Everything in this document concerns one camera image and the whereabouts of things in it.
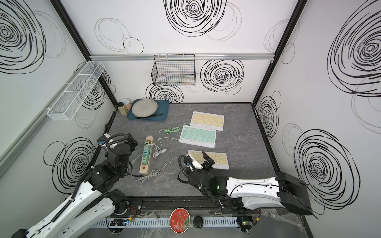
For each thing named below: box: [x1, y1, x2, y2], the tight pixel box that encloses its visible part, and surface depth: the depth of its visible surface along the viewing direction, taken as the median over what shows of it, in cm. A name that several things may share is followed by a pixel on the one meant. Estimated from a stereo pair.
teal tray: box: [127, 99, 170, 121], surface depth 115 cm
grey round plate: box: [131, 98, 159, 119], surface depth 120 cm
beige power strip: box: [139, 135, 154, 174], surface depth 86 cm
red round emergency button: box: [169, 207, 191, 235], surface depth 68 cm
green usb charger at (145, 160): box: [141, 156, 149, 166], surface depth 84 cm
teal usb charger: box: [142, 148, 150, 158], surface depth 87 cm
